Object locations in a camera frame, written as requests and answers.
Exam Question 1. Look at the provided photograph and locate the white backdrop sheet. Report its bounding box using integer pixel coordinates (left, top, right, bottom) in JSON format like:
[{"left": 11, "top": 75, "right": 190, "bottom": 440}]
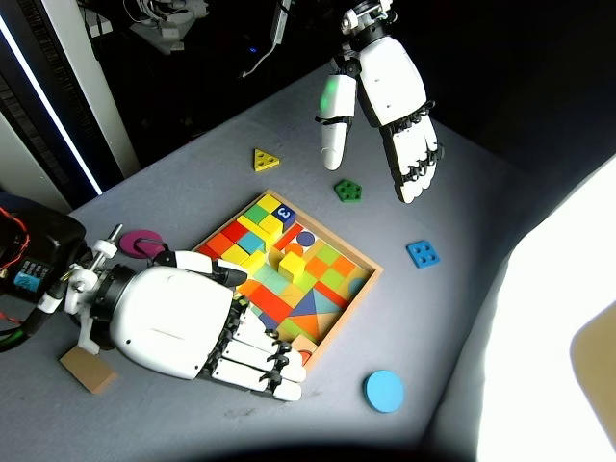
[{"left": 423, "top": 152, "right": 616, "bottom": 462}]

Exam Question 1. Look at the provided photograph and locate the blue round disc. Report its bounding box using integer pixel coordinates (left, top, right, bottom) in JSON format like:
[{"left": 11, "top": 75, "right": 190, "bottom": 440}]
[{"left": 362, "top": 369, "right": 406, "bottom": 414}]

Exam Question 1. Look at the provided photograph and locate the yellow cube block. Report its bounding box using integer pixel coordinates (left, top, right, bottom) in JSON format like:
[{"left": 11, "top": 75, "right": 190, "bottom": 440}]
[{"left": 277, "top": 251, "right": 308, "bottom": 284}]

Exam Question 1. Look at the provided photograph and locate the green pentagon block with holes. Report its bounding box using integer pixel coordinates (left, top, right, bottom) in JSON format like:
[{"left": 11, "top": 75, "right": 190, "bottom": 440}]
[{"left": 334, "top": 178, "right": 365, "bottom": 205}]

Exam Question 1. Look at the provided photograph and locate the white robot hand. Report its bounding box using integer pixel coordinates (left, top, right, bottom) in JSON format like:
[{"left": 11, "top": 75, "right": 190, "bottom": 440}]
[
  {"left": 315, "top": 36, "right": 445, "bottom": 206},
  {"left": 108, "top": 247, "right": 309, "bottom": 403}
]

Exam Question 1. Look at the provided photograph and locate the wooden tray with printed base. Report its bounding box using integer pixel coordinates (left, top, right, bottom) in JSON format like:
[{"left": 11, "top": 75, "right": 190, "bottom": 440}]
[{"left": 191, "top": 189, "right": 385, "bottom": 374}]

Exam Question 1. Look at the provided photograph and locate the plain wooden plank block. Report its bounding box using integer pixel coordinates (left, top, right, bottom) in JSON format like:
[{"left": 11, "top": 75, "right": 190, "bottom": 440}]
[{"left": 58, "top": 345, "right": 119, "bottom": 396}]

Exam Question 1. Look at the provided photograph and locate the white cable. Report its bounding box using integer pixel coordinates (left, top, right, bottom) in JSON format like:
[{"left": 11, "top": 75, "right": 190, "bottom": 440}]
[{"left": 239, "top": 40, "right": 283, "bottom": 81}]

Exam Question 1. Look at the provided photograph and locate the magenta flat rounded piece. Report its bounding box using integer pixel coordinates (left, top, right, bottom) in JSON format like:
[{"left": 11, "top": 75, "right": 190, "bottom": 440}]
[{"left": 118, "top": 229, "right": 167, "bottom": 261}]

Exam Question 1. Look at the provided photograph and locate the yellow triangle block with holes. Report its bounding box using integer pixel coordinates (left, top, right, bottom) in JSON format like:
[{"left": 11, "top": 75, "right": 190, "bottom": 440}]
[{"left": 253, "top": 147, "right": 281, "bottom": 173}]

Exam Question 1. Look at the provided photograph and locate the white frame post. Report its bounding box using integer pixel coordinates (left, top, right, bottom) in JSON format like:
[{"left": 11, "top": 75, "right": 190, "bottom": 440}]
[{"left": 40, "top": 0, "right": 141, "bottom": 178}]

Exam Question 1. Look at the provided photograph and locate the white LED light strip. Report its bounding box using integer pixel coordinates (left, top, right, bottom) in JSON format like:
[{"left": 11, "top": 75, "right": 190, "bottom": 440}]
[{"left": 0, "top": 13, "right": 103, "bottom": 196}]

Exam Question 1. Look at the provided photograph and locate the white power strip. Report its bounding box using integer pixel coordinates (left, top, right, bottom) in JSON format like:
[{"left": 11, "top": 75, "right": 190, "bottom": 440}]
[{"left": 269, "top": 0, "right": 294, "bottom": 47}]

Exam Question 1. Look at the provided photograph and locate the grey table cloth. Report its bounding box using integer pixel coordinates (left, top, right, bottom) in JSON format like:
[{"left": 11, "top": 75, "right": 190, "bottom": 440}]
[{"left": 0, "top": 61, "right": 528, "bottom": 462}]

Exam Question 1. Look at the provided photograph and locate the blue square block with holes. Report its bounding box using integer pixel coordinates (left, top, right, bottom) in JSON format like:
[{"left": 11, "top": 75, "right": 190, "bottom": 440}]
[{"left": 405, "top": 239, "right": 442, "bottom": 270}]

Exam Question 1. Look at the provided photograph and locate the beige rounded panel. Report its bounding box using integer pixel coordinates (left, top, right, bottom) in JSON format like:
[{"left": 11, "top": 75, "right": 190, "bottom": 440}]
[{"left": 569, "top": 300, "right": 616, "bottom": 462}]

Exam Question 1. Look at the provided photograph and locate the white device pile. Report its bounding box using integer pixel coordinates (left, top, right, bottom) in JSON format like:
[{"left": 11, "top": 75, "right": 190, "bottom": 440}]
[{"left": 129, "top": 0, "right": 211, "bottom": 55}]

